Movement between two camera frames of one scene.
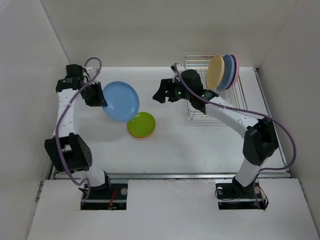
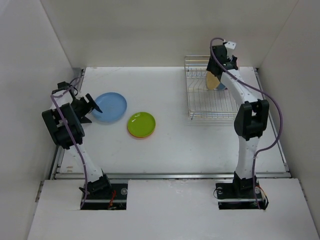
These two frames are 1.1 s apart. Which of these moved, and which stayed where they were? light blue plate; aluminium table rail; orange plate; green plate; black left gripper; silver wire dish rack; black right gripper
Moved: black right gripper; black left gripper; light blue plate
Stayed: silver wire dish rack; green plate; orange plate; aluminium table rail
